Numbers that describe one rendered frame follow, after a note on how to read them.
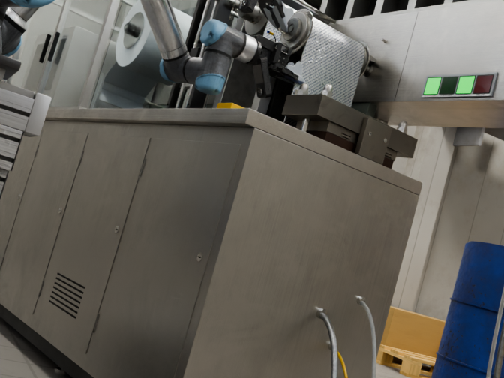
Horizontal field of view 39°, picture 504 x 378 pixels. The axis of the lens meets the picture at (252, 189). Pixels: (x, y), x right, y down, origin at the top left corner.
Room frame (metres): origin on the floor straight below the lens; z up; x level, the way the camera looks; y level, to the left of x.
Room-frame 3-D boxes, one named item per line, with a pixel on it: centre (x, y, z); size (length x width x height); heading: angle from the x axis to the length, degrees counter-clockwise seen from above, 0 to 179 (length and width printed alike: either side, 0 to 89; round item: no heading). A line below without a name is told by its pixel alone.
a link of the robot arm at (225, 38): (1.92, 0.19, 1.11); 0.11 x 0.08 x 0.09; 125
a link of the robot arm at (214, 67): (1.93, 0.20, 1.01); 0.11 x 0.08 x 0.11; 51
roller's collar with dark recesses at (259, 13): (2.32, 0.17, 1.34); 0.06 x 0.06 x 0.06; 35
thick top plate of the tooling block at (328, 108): (2.07, -0.23, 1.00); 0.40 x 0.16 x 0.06; 125
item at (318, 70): (2.15, -0.13, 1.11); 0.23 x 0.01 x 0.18; 125
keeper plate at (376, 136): (2.00, -0.30, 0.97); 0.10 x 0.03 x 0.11; 125
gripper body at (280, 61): (2.01, 0.06, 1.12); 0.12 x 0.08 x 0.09; 125
